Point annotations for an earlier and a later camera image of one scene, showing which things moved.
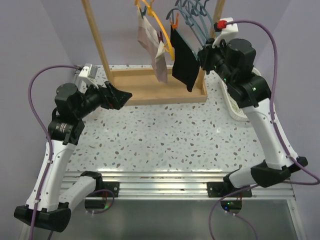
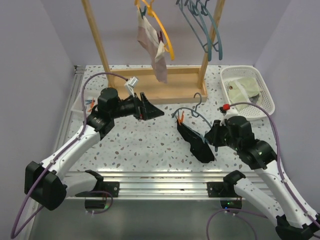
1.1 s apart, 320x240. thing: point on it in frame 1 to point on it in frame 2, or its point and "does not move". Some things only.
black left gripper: x=111 y=97 to x=143 y=109
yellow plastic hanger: x=167 y=45 does not move
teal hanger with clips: x=193 y=37 to x=195 y=113
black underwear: x=186 y=66 to x=198 y=145
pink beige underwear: x=147 y=37 does not move
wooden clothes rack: x=147 y=89 does not move
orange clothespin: x=175 y=26 to x=180 y=120
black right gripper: x=205 y=54 to x=212 y=136
